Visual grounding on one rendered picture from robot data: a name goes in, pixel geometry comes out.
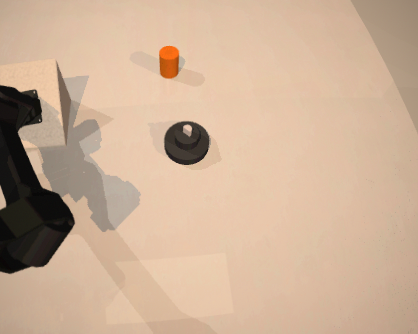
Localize orange knob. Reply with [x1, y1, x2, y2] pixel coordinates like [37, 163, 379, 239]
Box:
[159, 46, 179, 79]

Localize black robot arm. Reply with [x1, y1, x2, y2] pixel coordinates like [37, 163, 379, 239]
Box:
[0, 85, 75, 274]

